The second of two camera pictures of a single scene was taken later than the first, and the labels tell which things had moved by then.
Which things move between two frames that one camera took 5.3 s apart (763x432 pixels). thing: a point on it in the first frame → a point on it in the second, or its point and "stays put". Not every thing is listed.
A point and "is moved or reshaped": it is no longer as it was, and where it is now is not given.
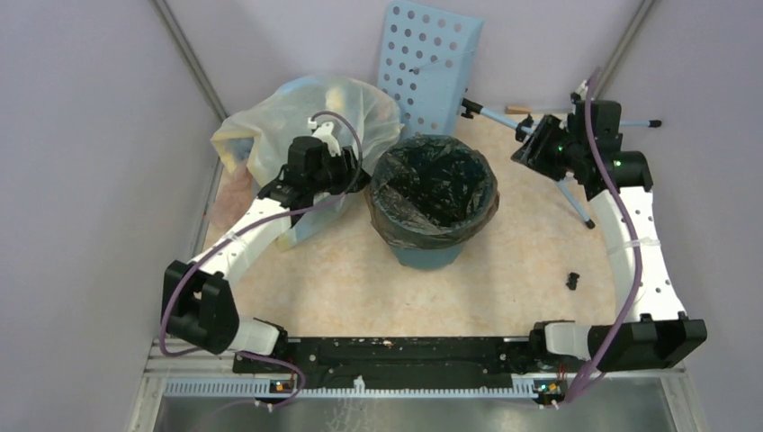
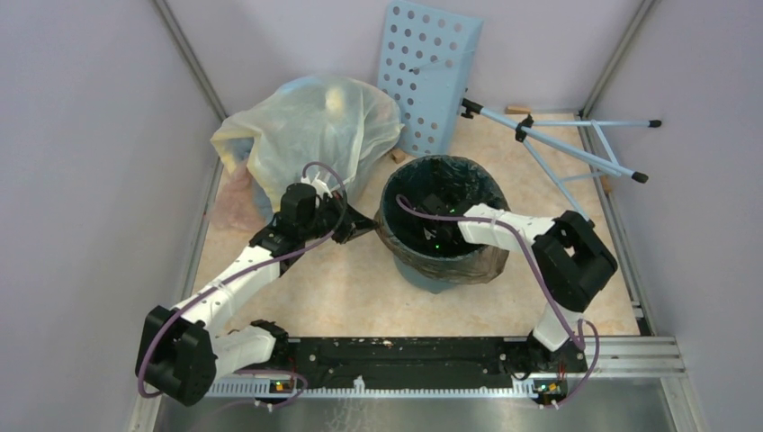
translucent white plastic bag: [354, 115] stays put
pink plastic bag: [233, 196] stays put
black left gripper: [361, 178] → [352, 224]
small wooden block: [518, 110] stays put
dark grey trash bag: [431, 192] is moved or reshaped
